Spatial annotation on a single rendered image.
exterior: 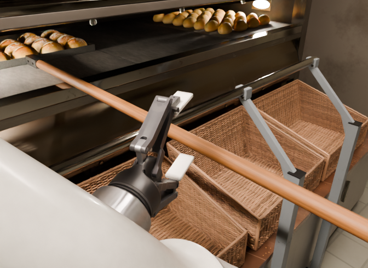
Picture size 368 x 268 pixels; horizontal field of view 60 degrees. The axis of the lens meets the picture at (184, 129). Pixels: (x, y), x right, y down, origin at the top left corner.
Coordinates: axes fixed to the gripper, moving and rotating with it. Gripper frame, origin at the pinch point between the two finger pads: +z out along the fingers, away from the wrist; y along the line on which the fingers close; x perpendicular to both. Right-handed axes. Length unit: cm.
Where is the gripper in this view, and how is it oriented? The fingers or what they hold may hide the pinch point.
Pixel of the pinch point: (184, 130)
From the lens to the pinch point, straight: 58.6
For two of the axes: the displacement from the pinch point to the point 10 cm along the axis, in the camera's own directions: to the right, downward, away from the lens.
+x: 9.2, 1.9, -3.4
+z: 3.9, -5.2, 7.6
